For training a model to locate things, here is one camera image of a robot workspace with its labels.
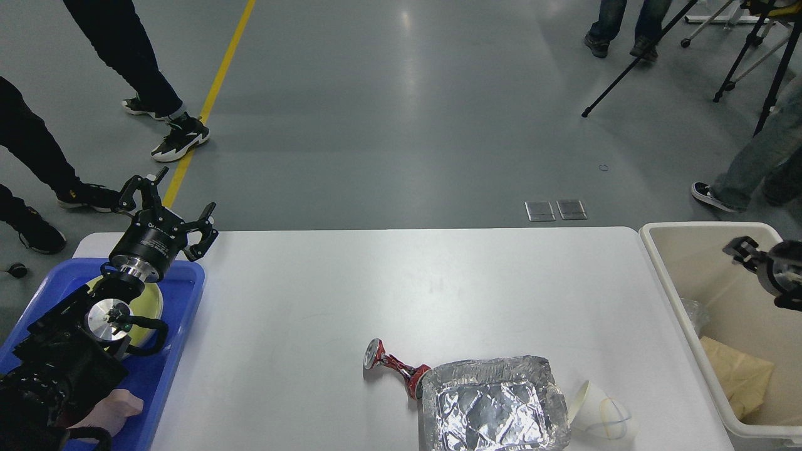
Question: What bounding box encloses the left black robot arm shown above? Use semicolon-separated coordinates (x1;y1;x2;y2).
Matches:
2;169;219;450

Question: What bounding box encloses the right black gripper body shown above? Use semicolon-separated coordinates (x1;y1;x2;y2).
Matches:
761;242;801;311

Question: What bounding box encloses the beige plastic bin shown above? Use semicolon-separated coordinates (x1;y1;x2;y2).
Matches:
640;222;801;450

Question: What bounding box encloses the clear plastic sheet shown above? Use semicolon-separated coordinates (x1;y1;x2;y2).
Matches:
680;298;711;338

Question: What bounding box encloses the aluminium foil container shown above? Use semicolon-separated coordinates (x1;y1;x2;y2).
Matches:
420;356;571;450

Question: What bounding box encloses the white rolling chair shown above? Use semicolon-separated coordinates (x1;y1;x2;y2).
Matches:
680;1;800;91

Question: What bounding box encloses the yellow plate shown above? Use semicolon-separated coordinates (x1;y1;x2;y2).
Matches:
80;283;168;358

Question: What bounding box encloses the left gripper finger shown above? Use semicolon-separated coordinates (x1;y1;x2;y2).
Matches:
182;202;219;262
113;167;169;226

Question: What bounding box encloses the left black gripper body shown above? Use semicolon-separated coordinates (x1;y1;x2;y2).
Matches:
109;223;188;283

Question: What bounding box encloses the blue plastic tray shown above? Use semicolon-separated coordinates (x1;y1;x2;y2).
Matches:
1;259;204;450

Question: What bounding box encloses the pink mug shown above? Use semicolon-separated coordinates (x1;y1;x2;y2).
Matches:
68;388;144;437

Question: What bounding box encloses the person with black-white sneakers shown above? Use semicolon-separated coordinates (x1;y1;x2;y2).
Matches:
63;1;210;163

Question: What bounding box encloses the brown paper bag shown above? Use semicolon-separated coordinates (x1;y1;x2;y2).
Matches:
700;336;776;420

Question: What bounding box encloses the black camera tripod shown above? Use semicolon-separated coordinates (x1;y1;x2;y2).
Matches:
581;1;779;118

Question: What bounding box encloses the metal floor socket plate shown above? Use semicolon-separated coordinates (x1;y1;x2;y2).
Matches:
524;199;589;222

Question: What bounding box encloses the crushed red can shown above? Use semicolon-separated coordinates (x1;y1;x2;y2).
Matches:
363;338;432;400

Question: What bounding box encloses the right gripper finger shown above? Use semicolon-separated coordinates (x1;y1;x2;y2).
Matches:
722;236;770;273

